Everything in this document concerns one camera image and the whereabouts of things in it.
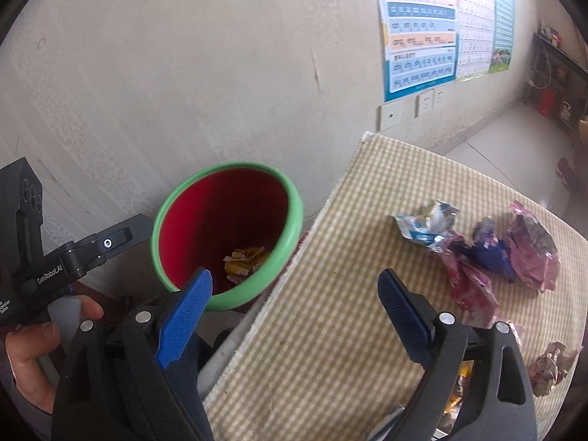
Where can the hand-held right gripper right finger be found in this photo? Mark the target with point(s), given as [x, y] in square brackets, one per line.
[404, 317]

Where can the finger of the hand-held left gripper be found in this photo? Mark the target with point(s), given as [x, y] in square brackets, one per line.
[103, 248]
[140, 228]

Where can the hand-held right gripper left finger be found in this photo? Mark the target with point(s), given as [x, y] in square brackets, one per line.
[181, 321]

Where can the red bin with green rim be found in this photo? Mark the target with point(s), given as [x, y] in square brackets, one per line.
[220, 220]

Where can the blue cookie wrapper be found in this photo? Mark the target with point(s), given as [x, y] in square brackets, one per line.
[494, 255]

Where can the light pink foil wrapper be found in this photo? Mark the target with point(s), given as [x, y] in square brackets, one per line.
[533, 248]

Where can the white patterned wrapper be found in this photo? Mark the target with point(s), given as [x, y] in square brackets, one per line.
[551, 367]

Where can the person's left forearm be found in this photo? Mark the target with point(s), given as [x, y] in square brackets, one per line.
[20, 415]

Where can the person's left hand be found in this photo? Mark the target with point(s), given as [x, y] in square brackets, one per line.
[30, 363]

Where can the dark pink crumpled wrapper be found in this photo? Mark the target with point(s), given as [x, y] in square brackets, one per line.
[473, 289]

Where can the orange yellow wrapper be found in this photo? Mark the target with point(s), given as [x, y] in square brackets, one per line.
[463, 379]

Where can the yellow crumpled wrapper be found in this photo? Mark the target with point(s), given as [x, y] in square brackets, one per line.
[246, 262]

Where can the white and blue wrapper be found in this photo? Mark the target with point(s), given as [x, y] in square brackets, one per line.
[422, 230]

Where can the pair of red shoes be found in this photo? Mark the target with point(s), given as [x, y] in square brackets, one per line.
[568, 173]

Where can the red box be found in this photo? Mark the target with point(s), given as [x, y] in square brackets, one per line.
[547, 103]

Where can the dark metal shelf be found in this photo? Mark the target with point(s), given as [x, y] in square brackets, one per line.
[567, 73]

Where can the white round-hole wall socket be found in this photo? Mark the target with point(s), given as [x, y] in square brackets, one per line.
[390, 116]

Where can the white power wall socket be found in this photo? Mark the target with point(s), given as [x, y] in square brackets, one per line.
[425, 104]
[440, 99]

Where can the blue phonics wall poster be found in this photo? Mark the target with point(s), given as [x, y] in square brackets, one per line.
[420, 32]

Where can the white chart wall poster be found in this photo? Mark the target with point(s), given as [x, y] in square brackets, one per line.
[475, 18]

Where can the green bordered wall poster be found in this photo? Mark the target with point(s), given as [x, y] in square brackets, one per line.
[503, 23]

